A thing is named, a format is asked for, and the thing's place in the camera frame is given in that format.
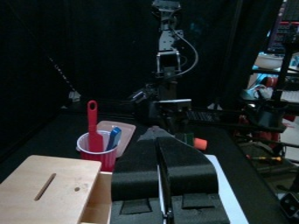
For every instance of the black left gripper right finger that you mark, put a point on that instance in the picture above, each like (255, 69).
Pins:
(187, 172)

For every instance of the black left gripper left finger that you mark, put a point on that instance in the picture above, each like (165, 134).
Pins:
(137, 175)

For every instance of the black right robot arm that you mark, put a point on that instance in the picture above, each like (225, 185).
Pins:
(170, 38)

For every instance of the dark green sushi roll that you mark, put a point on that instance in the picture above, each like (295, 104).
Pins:
(186, 138)

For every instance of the white cutting board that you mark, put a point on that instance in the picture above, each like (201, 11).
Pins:
(227, 192)

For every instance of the red plastic cup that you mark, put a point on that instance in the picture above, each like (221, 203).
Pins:
(98, 160)

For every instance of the wooden box with red drawer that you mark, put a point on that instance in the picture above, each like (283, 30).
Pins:
(39, 189)

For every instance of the white ceramic bowl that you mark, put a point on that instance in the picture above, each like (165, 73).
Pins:
(269, 61)

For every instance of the black shelf rack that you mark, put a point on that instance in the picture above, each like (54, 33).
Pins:
(283, 67)

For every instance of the silver frame corner bracket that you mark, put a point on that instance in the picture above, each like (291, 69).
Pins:
(74, 95)

